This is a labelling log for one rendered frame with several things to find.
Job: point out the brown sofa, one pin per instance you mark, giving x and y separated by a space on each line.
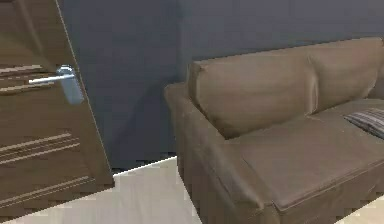
266 146

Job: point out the brown wooden room door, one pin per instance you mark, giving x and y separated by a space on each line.
36 140

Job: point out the grey striped cushion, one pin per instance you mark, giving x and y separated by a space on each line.
370 121

